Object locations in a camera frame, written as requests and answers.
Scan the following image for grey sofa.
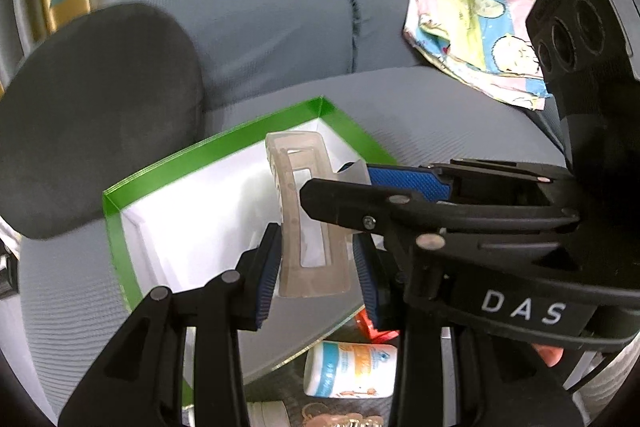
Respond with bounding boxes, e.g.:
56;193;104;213
0;0;640;427

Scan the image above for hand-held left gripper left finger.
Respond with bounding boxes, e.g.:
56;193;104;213
57;223;284;427

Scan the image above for orange bottle pink label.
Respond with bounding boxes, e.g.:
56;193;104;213
356;310;401;344

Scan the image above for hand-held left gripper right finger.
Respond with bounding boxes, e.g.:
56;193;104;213
351;237;587;427

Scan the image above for white bottle orange blue label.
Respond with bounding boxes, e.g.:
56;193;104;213
303;341;399;399

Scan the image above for beige hair claw clip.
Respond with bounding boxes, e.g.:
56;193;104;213
264;132;374;299

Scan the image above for person's right hand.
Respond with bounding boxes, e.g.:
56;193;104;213
531;343;565;369

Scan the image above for cartoon printed cloth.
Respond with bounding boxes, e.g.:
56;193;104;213
397;0;553;112

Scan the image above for green cardboard box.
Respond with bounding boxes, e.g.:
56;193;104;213
101;96;401;410

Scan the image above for pink hair clip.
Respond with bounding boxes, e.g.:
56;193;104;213
299;401;387;427

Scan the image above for plain white pill bottle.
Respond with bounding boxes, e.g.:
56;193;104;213
246;401;292;427

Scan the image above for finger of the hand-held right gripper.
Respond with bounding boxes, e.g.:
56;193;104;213
299;178;582;258
339;158;577;208

